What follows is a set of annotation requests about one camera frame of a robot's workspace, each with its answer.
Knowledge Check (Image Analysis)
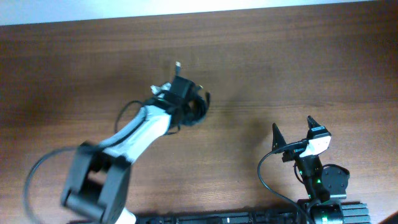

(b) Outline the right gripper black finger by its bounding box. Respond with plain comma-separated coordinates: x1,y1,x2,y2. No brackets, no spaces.
307,115,320,128
272,123,287,153

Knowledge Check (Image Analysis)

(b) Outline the black USB cable thick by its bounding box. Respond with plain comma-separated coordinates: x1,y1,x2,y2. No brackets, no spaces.
170,61,210,126

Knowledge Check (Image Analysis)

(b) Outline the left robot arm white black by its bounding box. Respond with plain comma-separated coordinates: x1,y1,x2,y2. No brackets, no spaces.
60,76,210,223

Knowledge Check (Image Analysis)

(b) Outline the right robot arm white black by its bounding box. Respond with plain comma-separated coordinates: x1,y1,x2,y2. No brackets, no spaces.
272,116,371,224

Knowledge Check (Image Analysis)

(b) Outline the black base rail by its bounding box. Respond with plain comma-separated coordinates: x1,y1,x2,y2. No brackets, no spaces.
136,203,371,224

